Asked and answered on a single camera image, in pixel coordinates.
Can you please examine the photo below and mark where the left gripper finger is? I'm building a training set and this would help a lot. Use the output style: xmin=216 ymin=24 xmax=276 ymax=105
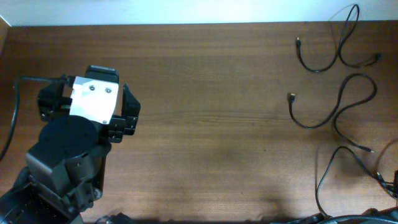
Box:
xmin=121 ymin=83 xmax=141 ymax=117
xmin=37 ymin=75 xmax=73 ymax=120

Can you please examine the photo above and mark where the black USB cable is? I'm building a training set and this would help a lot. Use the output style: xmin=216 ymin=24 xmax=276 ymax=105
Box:
xmin=295 ymin=3 xmax=382 ymax=73
xmin=315 ymin=146 xmax=398 ymax=218
xmin=287 ymin=73 xmax=378 ymax=154

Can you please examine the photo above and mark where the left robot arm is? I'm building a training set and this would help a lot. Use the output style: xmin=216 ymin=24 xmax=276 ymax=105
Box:
xmin=1 ymin=74 xmax=141 ymax=223

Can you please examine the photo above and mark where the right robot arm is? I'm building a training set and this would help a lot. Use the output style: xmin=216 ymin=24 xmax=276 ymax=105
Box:
xmin=277 ymin=207 xmax=397 ymax=224

